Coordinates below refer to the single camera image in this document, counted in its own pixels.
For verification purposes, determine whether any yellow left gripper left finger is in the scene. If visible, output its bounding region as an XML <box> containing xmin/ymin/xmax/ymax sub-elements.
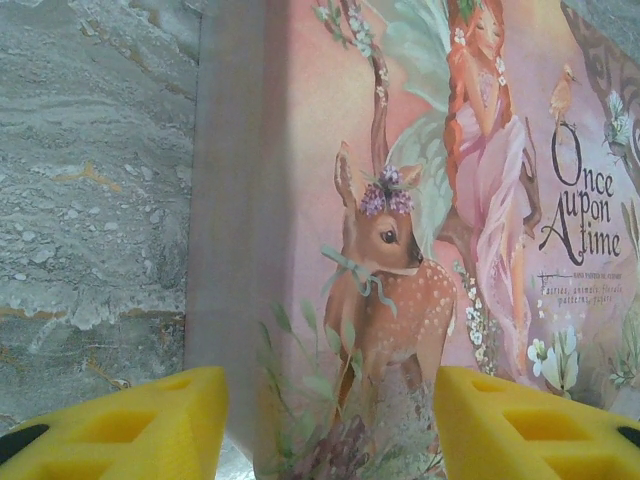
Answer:
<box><xmin>0</xmin><ymin>365</ymin><xmax>231</xmax><ymax>480</ymax></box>

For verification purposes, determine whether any pink fairy-tale book box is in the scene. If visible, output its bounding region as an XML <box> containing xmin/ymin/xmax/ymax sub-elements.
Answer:
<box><xmin>182</xmin><ymin>0</ymin><xmax>640</xmax><ymax>480</ymax></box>

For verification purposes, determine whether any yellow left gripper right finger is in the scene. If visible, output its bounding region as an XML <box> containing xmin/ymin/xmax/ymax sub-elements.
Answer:
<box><xmin>432</xmin><ymin>364</ymin><xmax>640</xmax><ymax>480</ymax></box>

